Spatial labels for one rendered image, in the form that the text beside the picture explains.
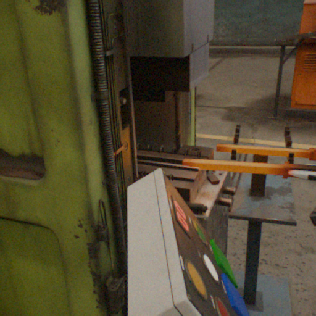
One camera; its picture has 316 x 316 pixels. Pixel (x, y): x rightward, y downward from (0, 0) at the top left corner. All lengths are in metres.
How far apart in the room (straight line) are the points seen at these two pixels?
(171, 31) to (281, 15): 7.83
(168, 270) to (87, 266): 0.48
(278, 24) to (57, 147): 8.08
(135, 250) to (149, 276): 0.07
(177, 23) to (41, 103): 0.36
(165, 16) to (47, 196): 0.49
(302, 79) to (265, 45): 4.16
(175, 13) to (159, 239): 0.54
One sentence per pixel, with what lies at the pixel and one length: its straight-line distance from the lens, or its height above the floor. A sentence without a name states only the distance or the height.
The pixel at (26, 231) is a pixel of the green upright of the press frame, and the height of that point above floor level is 0.93.
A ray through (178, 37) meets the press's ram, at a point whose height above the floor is 1.41.
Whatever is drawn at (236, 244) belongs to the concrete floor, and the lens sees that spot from 2.49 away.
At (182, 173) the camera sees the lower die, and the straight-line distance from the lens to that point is 1.16.
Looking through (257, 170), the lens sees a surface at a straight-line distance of 1.15.
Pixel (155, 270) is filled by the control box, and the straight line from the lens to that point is 0.51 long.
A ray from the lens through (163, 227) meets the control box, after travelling 0.57.
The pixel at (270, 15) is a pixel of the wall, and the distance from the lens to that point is 8.73.
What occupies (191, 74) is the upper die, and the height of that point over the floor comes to 1.31.
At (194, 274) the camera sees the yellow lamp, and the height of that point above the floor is 1.17.
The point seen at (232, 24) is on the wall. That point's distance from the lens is 8.86.
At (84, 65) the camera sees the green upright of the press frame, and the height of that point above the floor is 1.38.
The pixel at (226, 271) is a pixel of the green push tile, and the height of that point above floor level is 1.02.
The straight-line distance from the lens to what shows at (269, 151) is 1.50.
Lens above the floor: 1.53
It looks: 25 degrees down
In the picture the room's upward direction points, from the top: 3 degrees counter-clockwise
